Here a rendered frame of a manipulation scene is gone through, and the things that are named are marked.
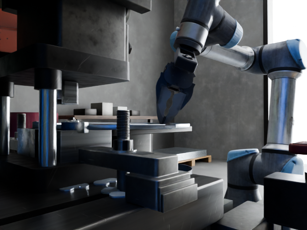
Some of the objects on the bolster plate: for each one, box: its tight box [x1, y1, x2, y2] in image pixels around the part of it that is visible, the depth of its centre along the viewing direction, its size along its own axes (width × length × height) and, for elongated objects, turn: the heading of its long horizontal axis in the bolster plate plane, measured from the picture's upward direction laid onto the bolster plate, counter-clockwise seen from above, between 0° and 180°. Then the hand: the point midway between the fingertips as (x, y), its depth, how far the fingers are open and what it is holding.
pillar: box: [0, 96, 10, 156], centre depth 46 cm, size 2×2×14 cm
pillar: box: [38, 89, 57, 167], centre depth 35 cm, size 2×2×14 cm
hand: (163, 119), depth 64 cm, fingers closed
